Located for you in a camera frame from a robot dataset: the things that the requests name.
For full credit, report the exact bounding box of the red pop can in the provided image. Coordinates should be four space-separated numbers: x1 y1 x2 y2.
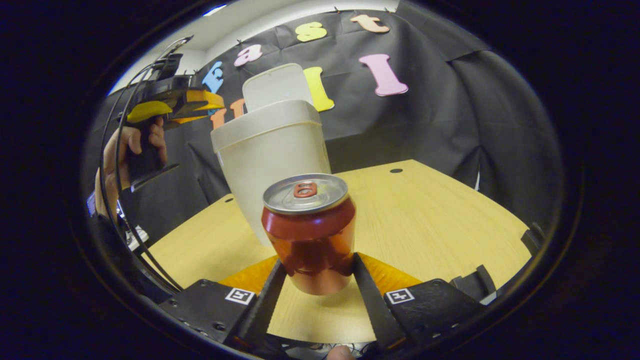
261 173 357 296

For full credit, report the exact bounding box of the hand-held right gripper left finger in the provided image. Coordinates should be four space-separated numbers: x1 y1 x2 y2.
159 257 288 351

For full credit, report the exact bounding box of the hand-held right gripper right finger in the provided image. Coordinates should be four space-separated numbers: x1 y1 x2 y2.
352 251 488 353

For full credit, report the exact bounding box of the black bracket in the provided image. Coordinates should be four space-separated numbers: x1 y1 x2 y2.
450 265 497 304
520 222 547 257

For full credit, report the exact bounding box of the black backdrop cloth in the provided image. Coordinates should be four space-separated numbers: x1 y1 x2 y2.
82 0 566 246

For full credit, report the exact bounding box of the black cable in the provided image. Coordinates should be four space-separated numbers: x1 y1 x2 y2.
99 35 195 293

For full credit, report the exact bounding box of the white desktop garbage bin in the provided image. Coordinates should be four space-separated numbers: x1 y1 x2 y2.
210 63 332 247

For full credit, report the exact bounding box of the wooden desktop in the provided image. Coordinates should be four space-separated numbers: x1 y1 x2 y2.
141 159 532 358

